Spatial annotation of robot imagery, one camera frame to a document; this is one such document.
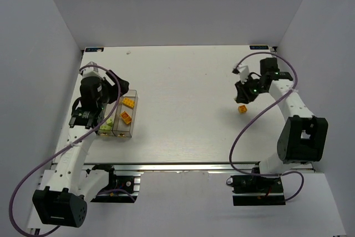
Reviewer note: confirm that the orange and green lego stack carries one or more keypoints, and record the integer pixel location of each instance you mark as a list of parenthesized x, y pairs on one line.
[(128, 102)]

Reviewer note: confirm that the small orange lego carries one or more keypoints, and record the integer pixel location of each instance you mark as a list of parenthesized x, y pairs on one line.
[(242, 109)]

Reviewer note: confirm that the right blue table label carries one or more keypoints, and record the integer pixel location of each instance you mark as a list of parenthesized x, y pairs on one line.
[(258, 47)]

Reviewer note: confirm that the aluminium table rail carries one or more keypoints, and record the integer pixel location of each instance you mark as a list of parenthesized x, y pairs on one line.
[(178, 167)]

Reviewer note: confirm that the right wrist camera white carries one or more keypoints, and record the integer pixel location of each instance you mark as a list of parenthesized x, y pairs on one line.
[(243, 72)]

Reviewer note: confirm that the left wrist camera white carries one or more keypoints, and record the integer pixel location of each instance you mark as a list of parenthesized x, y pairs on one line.
[(90, 70)]

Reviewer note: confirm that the left blue table label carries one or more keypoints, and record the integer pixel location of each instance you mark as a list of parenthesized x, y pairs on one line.
[(94, 49)]

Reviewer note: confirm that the large orange lego brick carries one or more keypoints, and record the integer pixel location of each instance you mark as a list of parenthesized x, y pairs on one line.
[(126, 117)]

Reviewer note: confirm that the clear container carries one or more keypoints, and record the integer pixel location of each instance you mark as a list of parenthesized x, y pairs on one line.
[(110, 112), (126, 131)]

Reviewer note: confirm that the pale yellow small lego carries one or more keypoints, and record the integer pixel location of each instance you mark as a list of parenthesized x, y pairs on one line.
[(110, 122)]

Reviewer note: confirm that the right clear container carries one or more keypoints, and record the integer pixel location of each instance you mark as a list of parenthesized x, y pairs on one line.
[(126, 131)]

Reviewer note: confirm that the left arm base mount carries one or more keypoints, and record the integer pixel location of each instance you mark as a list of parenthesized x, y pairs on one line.
[(123, 187)]

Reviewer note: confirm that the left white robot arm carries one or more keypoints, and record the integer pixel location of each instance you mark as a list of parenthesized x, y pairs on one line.
[(64, 199)]

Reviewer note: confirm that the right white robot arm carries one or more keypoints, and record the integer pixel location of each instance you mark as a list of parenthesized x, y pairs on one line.
[(304, 134)]

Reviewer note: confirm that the middle clear container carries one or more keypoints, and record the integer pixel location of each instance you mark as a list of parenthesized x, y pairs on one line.
[(110, 112)]

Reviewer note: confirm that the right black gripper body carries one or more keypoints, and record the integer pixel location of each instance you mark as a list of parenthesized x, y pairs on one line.
[(243, 91)]

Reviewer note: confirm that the blue table label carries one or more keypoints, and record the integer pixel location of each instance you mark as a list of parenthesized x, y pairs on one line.
[(258, 47), (94, 49)]

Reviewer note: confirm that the green and lime lego stack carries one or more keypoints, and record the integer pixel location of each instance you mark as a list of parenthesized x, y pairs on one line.
[(105, 128)]

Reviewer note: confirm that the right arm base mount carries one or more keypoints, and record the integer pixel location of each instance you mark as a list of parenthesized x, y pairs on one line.
[(251, 190)]

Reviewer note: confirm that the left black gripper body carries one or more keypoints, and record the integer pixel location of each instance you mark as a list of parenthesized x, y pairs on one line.
[(111, 90)]

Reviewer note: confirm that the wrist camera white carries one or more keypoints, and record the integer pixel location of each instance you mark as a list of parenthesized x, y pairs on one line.
[(243, 72), (90, 70)]

